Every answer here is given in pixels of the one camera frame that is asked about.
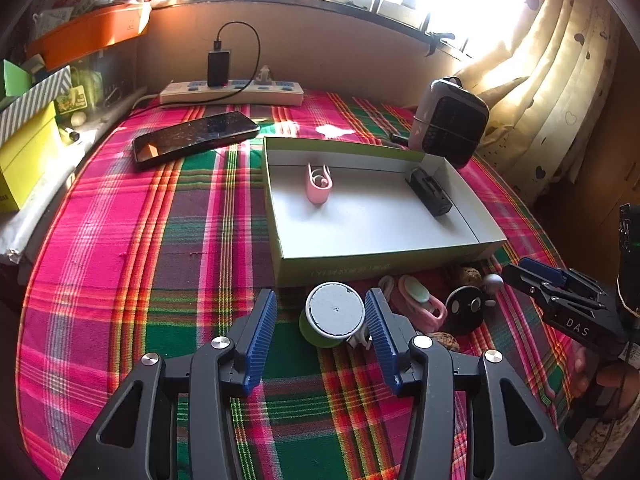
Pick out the cream heart print curtain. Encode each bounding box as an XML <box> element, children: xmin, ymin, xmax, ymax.
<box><xmin>452</xmin><ymin>0</ymin><xmax>627</xmax><ymax>207</ymax></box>

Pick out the white power strip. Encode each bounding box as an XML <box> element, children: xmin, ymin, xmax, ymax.
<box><xmin>160</xmin><ymin>79</ymin><xmax>305</xmax><ymax>107</ymax></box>

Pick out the person's right hand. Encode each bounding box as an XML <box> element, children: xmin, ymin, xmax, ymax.
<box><xmin>572</xmin><ymin>345</ymin><xmax>640</xmax><ymax>423</ymax></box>

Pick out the yellow cardboard box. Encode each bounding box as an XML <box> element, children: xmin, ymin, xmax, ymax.
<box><xmin>0</xmin><ymin>101</ymin><xmax>61</xmax><ymax>214</ymax></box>

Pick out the pink cable clip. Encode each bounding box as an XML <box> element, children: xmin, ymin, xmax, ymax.
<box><xmin>304</xmin><ymin>162</ymin><xmax>335</xmax><ymax>206</ymax></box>

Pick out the white usb cable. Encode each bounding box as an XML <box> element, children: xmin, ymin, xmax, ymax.
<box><xmin>346</xmin><ymin>327</ymin><xmax>375</xmax><ymax>352</ymax></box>

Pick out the green paper sheet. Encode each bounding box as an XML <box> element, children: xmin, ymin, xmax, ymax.
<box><xmin>1</xmin><ymin>58</ymin><xmax>34</xmax><ymax>97</ymax></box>

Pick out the grey portable heater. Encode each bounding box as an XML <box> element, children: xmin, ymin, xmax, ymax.
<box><xmin>408</xmin><ymin>76</ymin><xmax>490</xmax><ymax>170</ymax></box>

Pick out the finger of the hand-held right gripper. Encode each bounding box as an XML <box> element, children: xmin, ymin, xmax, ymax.
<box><xmin>501</xmin><ymin>263</ymin><xmax>602</xmax><ymax>312</ymax></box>
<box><xmin>517</xmin><ymin>257</ymin><xmax>614</xmax><ymax>302</ymax></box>

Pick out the pink winder with green pad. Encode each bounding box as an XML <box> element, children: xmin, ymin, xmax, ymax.
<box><xmin>378</xmin><ymin>274</ymin><xmax>448</xmax><ymax>334</ymax></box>

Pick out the pink green plaid tablecloth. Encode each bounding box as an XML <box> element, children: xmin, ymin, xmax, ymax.
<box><xmin>20</xmin><ymin>89</ymin><xmax>586</xmax><ymax>480</ymax></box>

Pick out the black charging cable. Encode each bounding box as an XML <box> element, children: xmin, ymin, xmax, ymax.
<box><xmin>162</xmin><ymin>21</ymin><xmax>262</xmax><ymax>107</ymax></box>

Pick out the black window clip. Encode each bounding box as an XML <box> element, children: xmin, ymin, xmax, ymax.
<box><xmin>425</xmin><ymin>31</ymin><xmax>456</xmax><ymax>58</ymax></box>

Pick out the black smartphone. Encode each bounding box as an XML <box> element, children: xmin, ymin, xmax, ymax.
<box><xmin>132</xmin><ymin>111</ymin><xmax>262</xmax><ymax>170</ymax></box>

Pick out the orange storage box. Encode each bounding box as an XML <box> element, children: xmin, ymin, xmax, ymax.
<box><xmin>25</xmin><ymin>1</ymin><xmax>153</xmax><ymax>72</ymax></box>

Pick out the black battery charger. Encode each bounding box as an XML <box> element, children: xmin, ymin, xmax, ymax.
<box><xmin>404</xmin><ymin>167</ymin><xmax>455</xmax><ymax>219</ymax></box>

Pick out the shallow cardboard box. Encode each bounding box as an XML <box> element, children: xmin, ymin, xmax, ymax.
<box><xmin>262</xmin><ymin>136</ymin><xmax>509</xmax><ymax>289</ymax></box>

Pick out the black power adapter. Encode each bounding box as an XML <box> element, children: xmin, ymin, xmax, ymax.
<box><xmin>207</xmin><ymin>49</ymin><xmax>232</xmax><ymax>88</ymax></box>

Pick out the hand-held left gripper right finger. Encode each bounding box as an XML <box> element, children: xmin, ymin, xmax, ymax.
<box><xmin>363</xmin><ymin>287</ymin><xmax>584</xmax><ymax>480</ymax></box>

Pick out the black round disc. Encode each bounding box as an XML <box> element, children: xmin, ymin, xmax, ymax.
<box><xmin>444</xmin><ymin>285</ymin><xmax>485</xmax><ymax>335</ymax></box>

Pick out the green spool with white top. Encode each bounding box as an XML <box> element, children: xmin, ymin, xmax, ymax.
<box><xmin>298</xmin><ymin>281</ymin><xmax>368</xmax><ymax>349</ymax></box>

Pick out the white plastic wrap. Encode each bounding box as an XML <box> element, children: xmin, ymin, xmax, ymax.
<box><xmin>0</xmin><ymin>204</ymin><xmax>67</xmax><ymax>263</ymax></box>

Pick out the striped cardboard box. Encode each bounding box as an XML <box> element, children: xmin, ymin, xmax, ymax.
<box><xmin>0</xmin><ymin>66</ymin><xmax>73</xmax><ymax>146</ymax></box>

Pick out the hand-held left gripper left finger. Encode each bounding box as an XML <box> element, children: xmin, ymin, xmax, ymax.
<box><xmin>62</xmin><ymin>288</ymin><xmax>279</xmax><ymax>480</ymax></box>

